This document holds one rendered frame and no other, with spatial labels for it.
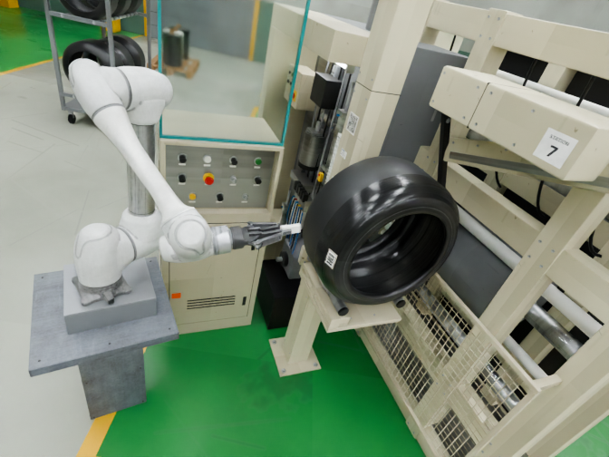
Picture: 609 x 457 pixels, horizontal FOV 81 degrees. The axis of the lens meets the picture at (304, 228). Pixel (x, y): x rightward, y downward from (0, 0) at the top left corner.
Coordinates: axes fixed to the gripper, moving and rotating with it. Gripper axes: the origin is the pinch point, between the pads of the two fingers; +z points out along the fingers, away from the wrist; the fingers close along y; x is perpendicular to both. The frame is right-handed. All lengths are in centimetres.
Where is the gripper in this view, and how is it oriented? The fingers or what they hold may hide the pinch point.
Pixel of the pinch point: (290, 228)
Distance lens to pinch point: 121.0
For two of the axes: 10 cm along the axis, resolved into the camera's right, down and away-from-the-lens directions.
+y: -3.3, -5.8, 7.4
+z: 9.4, -1.5, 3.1
